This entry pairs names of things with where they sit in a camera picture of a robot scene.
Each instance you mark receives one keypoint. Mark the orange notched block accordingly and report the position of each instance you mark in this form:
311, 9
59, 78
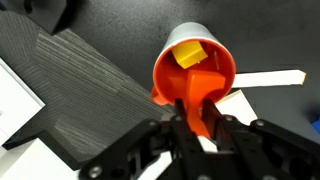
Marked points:
200, 90

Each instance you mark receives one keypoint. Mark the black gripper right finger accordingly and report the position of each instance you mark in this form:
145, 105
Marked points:
253, 150

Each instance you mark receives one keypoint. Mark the yellow block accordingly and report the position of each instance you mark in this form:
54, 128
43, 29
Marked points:
190, 54

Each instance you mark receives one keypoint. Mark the white paper strip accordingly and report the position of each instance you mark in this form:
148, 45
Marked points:
266, 79

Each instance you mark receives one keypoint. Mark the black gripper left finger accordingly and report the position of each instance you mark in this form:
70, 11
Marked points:
173, 156

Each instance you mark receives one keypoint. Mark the white mug orange inside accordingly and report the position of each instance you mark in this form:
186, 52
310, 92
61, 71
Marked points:
166, 76

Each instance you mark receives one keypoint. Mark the white drawer cabinet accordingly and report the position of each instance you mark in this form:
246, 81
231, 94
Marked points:
16, 100

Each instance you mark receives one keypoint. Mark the small blue block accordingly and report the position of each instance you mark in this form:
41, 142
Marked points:
316, 124

